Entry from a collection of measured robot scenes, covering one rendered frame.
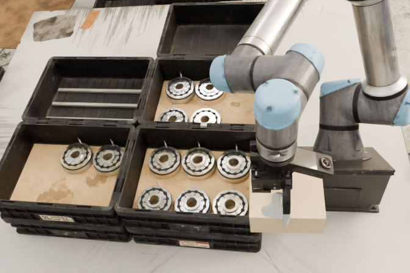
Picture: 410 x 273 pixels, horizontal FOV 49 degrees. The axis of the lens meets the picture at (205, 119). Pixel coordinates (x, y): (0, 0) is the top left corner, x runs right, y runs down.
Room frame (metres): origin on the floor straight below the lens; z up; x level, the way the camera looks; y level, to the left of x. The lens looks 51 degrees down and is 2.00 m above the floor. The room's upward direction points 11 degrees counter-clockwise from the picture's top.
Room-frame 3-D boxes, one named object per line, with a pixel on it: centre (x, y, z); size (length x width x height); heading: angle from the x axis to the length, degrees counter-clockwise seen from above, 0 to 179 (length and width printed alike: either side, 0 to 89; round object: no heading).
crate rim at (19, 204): (0.81, 0.45, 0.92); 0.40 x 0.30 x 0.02; 74
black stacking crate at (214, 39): (1.27, -0.10, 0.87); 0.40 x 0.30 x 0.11; 74
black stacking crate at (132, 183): (0.70, 0.06, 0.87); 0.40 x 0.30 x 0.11; 74
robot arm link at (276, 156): (0.47, -0.12, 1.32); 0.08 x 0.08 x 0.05
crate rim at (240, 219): (0.70, 0.06, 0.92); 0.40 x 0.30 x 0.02; 74
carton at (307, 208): (0.46, -0.14, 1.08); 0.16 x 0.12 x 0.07; 77
